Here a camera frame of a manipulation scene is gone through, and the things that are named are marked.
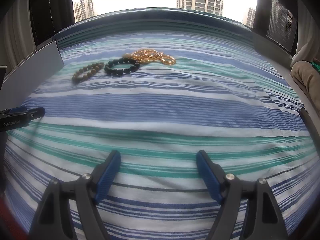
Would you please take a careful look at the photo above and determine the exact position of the beige cushion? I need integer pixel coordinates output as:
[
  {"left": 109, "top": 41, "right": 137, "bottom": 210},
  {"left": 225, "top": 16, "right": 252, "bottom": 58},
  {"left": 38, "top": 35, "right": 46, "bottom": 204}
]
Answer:
[{"left": 290, "top": 60, "right": 320, "bottom": 105}]

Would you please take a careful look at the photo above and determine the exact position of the small high-rise building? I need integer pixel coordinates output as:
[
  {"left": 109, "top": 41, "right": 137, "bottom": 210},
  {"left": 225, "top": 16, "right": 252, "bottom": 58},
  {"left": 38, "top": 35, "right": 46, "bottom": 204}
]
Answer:
[
  {"left": 73, "top": 0, "right": 96, "bottom": 23},
  {"left": 242, "top": 7, "right": 257, "bottom": 28}
]

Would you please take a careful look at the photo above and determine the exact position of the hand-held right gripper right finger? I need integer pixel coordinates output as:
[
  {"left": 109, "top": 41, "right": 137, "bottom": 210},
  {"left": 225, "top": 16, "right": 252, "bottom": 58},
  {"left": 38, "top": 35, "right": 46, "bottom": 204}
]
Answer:
[{"left": 196, "top": 150, "right": 288, "bottom": 240}]

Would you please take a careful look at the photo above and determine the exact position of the brown wooden bead bracelet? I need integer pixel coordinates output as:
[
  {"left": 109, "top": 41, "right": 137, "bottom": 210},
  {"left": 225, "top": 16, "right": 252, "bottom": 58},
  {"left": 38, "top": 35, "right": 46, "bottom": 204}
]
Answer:
[{"left": 72, "top": 62, "right": 105, "bottom": 82}]

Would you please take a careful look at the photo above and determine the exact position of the dark bead bracelet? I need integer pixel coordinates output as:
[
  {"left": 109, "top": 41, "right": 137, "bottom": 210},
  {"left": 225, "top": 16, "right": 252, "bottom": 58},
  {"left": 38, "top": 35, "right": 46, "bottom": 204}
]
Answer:
[{"left": 104, "top": 57, "right": 141, "bottom": 76}]

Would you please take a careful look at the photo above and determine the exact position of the white curtain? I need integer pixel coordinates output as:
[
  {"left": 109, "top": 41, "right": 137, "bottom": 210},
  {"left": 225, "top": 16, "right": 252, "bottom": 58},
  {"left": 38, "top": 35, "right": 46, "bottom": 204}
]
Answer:
[
  {"left": 291, "top": 0, "right": 320, "bottom": 68},
  {"left": 0, "top": 0, "right": 38, "bottom": 85}
]

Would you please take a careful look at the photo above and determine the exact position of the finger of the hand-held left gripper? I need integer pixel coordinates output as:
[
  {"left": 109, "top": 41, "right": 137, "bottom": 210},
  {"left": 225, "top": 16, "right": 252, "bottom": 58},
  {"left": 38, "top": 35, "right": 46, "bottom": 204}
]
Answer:
[
  {"left": 0, "top": 107, "right": 46, "bottom": 132},
  {"left": 0, "top": 106, "right": 28, "bottom": 115}
]

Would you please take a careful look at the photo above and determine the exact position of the amber bead necklace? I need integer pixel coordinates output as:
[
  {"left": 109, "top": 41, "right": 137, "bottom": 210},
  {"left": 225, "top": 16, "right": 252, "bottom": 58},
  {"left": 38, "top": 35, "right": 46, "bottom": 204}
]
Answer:
[{"left": 122, "top": 49, "right": 177, "bottom": 66}]

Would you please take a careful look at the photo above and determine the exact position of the blue green striped bedsheet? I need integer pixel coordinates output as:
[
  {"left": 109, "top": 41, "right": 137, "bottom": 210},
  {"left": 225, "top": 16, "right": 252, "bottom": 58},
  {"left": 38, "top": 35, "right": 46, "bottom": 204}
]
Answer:
[{"left": 0, "top": 7, "right": 320, "bottom": 240}]

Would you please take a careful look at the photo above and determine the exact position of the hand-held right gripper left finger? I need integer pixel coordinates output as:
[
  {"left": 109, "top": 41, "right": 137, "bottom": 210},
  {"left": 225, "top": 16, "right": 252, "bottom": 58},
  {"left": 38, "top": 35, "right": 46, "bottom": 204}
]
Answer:
[{"left": 29, "top": 150, "right": 122, "bottom": 240}]

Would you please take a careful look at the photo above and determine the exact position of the white cardboard box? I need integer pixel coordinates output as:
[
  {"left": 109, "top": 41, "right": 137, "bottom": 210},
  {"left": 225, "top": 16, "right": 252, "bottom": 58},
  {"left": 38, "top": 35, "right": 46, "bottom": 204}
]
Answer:
[{"left": 0, "top": 39, "right": 64, "bottom": 93}]

